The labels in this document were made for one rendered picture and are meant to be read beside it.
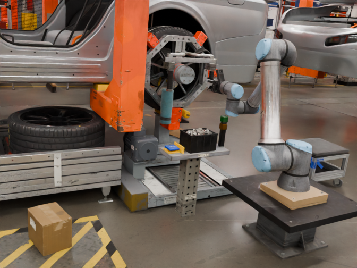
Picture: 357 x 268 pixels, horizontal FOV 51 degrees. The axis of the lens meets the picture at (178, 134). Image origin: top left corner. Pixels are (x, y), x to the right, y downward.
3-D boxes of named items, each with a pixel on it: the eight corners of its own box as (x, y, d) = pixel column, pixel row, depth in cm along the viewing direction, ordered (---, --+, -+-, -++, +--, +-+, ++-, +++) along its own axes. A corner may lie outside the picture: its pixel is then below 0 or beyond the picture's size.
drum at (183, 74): (181, 80, 297) (183, 62, 292) (194, 85, 279) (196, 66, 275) (165, 80, 290) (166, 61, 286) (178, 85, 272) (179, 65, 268)
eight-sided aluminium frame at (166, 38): (200, 104, 312) (207, 37, 296) (204, 106, 306) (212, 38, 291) (139, 106, 286) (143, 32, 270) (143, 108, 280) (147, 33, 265)
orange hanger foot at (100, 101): (110, 107, 301) (111, 63, 291) (134, 124, 257) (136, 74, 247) (89, 107, 293) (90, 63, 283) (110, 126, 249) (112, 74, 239)
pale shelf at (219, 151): (215, 146, 259) (215, 142, 258) (229, 155, 244) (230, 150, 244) (159, 151, 238) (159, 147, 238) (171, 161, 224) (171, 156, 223)
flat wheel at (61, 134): (75, 130, 319) (75, 102, 312) (122, 152, 275) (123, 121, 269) (-7, 142, 273) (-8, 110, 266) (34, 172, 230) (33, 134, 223)
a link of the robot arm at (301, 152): (314, 174, 216) (319, 144, 211) (289, 176, 210) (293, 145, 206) (298, 165, 230) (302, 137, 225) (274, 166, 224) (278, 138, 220)
